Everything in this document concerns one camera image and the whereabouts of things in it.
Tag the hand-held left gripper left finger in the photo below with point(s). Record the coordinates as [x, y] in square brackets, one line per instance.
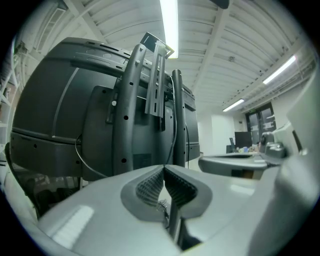
[105, 220]

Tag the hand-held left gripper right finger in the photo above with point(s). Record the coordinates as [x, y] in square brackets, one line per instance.
[237, 212]

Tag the black television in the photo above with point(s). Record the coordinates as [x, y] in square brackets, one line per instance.
[55, 100]

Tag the black device with yellow frame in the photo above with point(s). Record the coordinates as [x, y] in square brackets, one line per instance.
[150, 41]

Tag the ceiling light strip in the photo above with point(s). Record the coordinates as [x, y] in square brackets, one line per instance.
[233, 105]
[278, 70]

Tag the long ceiling light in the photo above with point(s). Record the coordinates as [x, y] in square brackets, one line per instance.
[170, 25]

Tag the glass double door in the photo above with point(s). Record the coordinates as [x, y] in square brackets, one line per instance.
[261, 122]

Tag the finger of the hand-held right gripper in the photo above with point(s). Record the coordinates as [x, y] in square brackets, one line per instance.
[230, 163]

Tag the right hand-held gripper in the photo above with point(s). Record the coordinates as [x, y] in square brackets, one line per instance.
[303, 120]

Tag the grey TV mount bracket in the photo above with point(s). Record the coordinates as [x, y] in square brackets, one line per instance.
[155, 95]

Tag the black monitor near door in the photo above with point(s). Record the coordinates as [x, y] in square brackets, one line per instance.
[243, 141]

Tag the black TV stand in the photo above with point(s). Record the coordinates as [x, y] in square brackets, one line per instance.
[125, 112]

